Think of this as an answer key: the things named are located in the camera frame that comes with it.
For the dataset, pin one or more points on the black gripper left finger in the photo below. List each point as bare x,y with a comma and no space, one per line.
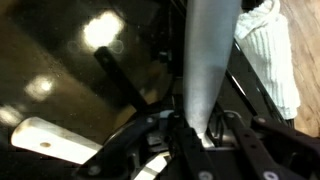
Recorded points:
123,154

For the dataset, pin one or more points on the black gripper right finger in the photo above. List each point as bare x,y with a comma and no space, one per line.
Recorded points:
275,151

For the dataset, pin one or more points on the wooden spatula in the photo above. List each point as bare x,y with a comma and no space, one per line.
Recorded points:
41,136

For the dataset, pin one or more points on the white dish towel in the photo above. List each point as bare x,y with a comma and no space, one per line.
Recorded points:
263,36

